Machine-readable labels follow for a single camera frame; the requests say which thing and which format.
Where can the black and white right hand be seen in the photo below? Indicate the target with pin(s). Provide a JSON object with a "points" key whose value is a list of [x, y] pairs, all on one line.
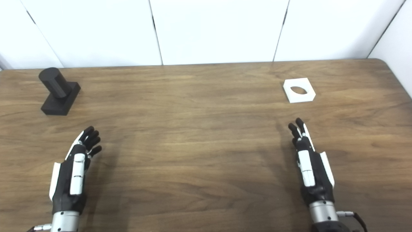
{"points": [[307, 170]]}

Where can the white square piece with hole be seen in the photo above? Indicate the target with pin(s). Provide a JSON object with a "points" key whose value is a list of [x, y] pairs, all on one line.
{"points": [[297, 97]]}

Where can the black and white left hand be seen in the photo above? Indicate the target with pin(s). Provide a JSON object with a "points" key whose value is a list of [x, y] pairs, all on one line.
{"points": [[77, 174]]}

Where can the black peg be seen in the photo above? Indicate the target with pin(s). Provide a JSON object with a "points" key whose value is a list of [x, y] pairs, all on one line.
{"points": [[58, 85]]}

